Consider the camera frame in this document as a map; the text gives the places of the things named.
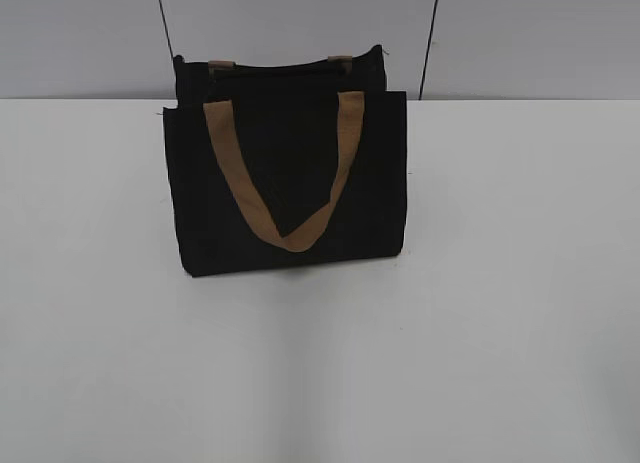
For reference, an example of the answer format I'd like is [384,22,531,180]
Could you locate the black tote bag tan handles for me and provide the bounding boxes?
[163,45,407,277]

